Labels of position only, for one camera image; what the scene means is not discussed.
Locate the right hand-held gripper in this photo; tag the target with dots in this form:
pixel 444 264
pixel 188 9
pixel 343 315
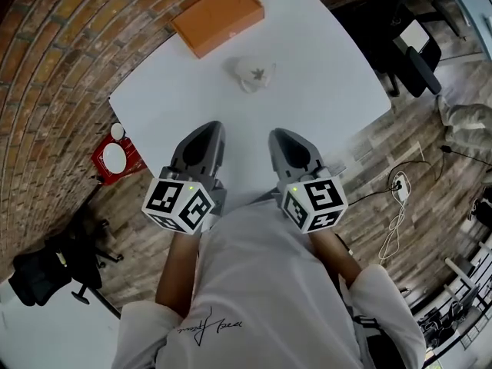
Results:
pixel 323 194

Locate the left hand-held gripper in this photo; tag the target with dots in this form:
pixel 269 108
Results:
pixel 165 198

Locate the white cup with leaf print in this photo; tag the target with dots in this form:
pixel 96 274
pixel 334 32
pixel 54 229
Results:
pixel 251 73

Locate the person's right forearm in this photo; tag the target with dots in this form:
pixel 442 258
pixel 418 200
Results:
pixel 334 252

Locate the person's left forearm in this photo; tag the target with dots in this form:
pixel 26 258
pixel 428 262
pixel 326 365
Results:
pixel 178 271

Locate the red fire equipment box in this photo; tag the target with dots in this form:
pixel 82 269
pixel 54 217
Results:
pixel 135 156

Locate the white round plate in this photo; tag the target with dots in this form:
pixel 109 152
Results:
pixel 115 159

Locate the white power strip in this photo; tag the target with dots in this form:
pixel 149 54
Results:
pixel 403 188

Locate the white and blue mug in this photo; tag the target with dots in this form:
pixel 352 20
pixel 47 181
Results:
pixel 118 131

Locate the person's white shirt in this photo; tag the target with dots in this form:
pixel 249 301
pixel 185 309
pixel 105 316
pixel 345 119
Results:
pixel 261 283

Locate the yellow-green marker pen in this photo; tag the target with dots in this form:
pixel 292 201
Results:
pixel 62 258

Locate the black office chair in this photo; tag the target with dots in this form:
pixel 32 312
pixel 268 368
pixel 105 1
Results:
pixel 38 279
pixel 423 71

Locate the white metal rack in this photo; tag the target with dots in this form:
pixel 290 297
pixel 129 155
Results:
pixel 459 271

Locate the white box on chair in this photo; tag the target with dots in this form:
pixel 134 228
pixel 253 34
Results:
pixel 414 37

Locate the orange cardboard box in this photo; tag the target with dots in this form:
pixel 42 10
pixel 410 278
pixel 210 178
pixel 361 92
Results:
pixel 215 17

